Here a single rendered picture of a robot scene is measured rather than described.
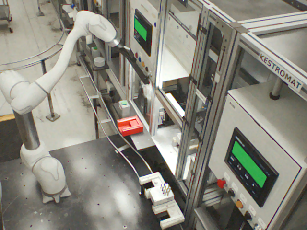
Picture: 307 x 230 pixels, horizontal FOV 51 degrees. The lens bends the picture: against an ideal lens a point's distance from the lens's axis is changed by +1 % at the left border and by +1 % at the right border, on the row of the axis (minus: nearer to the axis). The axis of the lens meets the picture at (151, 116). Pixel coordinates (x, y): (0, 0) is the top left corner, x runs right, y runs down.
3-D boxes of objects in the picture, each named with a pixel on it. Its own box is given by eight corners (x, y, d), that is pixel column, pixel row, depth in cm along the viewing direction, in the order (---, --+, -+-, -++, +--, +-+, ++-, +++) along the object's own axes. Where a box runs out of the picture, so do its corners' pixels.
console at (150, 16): (125, 51, 230) (126, -15, 199) (162, 45, 239) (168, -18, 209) (148, 84, 201) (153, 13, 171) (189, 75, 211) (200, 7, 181)
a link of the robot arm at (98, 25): (120, 30, 183) (107, 23, 191) (104, 13, 170) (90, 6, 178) (109, 46, 183) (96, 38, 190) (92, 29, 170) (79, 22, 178)
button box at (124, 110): (118, 112, 249) (118, 100, 241) (128, 110, 251) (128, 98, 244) (122, 119, 244) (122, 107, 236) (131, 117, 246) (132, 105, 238)
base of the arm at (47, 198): (44, 209, 209) (42, 204, 205) (38, 183, 224) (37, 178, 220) (72, 200, 215) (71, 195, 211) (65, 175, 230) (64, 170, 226)
